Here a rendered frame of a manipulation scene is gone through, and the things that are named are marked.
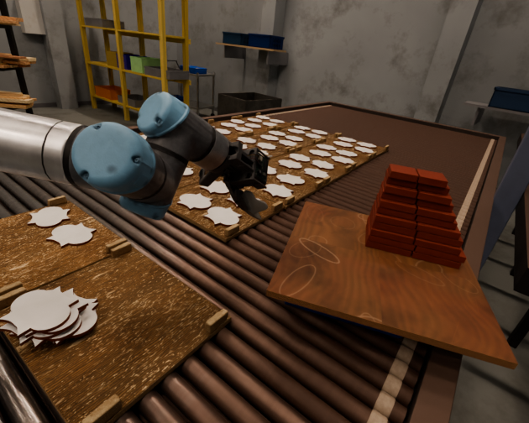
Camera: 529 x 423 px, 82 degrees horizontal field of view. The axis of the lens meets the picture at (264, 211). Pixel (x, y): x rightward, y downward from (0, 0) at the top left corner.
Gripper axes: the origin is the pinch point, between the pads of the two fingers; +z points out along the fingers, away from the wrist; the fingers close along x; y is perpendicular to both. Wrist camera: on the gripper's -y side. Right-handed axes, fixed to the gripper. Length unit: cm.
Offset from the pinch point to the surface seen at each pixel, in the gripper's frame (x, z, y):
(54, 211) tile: -3, -13, -76
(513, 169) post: 46, 116, 66
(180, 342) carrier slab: -36.4, -7.2, -12.0
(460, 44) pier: 317, 328, 65
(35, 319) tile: -34, -28, -32
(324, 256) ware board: -13.2, 18.4, 10.0
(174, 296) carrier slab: -27.2, -2.5, -21.5
